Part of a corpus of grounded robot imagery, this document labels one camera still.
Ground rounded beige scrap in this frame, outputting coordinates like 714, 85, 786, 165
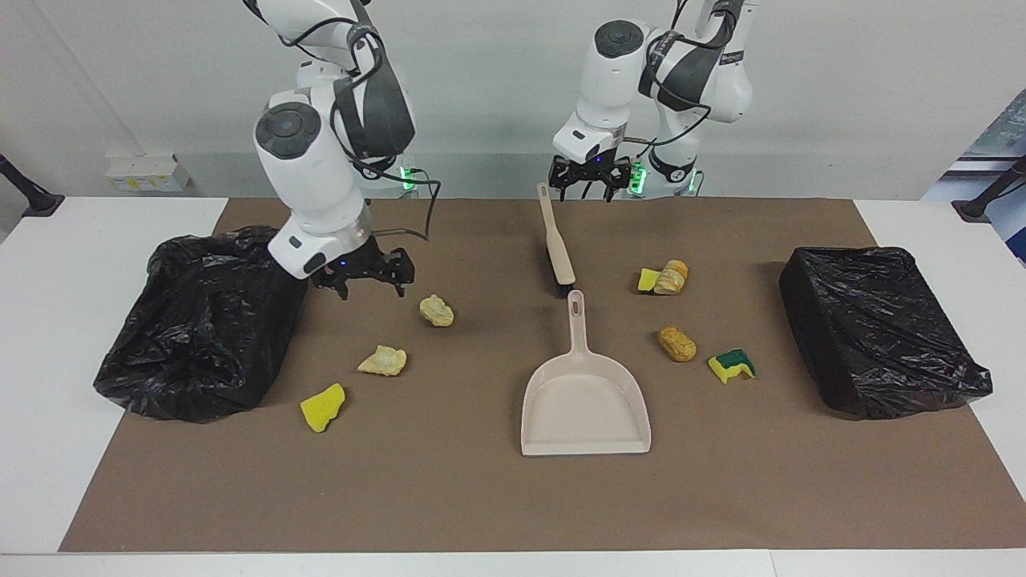
419, 294, 455, 329

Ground beige hand brush black bristles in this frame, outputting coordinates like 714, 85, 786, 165
535, 183, 576, 296

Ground striped orange beige foam roll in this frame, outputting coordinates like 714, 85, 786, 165
653, 260, 689, 296

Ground yellow sponge chunk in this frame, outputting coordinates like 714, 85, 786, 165
300, 382, 347, 434

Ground brown bread roll toy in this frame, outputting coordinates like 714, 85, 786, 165
658, 325, 697, 363

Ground green and yellow sponge piece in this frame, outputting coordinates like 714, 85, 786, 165
708, 348, 757, 385

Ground beige plastic dustpan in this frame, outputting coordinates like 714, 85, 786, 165
521, 290, 652, 457

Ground black plastic bag bin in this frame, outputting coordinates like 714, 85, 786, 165
93, 225, 310, 424
779, 246, 994, 421

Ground brown table mat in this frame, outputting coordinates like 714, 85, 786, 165
58, 198, 1026, 554

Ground black stand foot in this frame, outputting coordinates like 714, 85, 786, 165
0, 152, 65, 219
952, 156, 1026, 223

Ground blue grey background structure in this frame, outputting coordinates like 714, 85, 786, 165
920, 88, 1026, 265

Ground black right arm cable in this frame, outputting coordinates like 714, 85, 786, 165
240, 0, 442, 241

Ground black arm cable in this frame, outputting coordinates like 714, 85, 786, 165
639, 0, 718, 149
240, 0, 442, 241

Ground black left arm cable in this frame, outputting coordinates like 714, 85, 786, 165
639, 0, 718, 149

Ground white wall socket box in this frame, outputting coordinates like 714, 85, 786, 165
104, 154, 193, 193

